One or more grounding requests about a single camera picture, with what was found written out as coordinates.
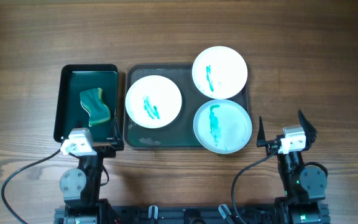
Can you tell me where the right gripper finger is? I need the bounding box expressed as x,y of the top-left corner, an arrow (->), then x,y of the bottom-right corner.
257,116 -> 265,142
298,110 -> 318,145

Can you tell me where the pale blue plate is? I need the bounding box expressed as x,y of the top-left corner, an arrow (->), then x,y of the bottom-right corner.
193,100 -> 252,154

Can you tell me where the green and yellow sponge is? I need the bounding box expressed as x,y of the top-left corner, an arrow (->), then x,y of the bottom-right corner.
80,88 -> 111,126

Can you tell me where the white plate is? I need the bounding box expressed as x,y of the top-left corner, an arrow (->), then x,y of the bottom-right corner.
191,46 -> 248,100
125,75 -> 182,129

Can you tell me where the white plate top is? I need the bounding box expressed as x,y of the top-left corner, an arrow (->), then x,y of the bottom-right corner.
191,46 -> 248,100

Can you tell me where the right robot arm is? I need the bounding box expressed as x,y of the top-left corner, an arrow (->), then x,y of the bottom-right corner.
257,111 -> 331,224

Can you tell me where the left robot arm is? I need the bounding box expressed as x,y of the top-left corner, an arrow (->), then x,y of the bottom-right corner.
53,118 -> 124,224

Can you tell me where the large grey serving tray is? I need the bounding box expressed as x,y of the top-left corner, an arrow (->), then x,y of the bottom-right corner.
122,63 -> 251,151

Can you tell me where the small black water tray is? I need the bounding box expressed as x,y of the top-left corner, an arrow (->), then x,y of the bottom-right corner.
53,64 -> 118,142

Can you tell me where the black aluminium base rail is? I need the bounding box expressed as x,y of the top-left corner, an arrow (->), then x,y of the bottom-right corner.
53,203 -> 331,224

